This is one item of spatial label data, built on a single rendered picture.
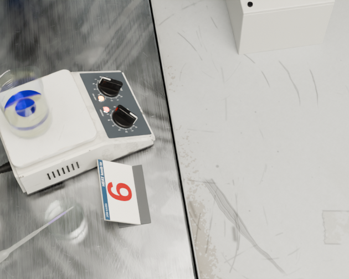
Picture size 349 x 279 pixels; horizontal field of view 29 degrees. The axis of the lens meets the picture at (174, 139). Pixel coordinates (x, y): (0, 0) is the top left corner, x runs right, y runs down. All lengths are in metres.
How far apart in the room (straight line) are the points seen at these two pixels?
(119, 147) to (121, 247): 0.14
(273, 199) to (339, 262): 0.12
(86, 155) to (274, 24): 0.34
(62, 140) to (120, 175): 0.10
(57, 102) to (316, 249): 0.40
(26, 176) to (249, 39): 0.39
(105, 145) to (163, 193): 0.11
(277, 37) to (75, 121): 0.34
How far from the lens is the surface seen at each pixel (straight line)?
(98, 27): 1.12
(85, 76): 0.99
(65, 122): 0.93
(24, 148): 0.92
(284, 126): 1.02
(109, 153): 0.95
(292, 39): 1.08
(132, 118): 0.95
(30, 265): 0.95
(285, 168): 0.99
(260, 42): 1.06
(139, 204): 0.95
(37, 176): 0.94
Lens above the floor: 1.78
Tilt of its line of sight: 62 degrees down
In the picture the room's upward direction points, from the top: 2 degrees counter-clockwise
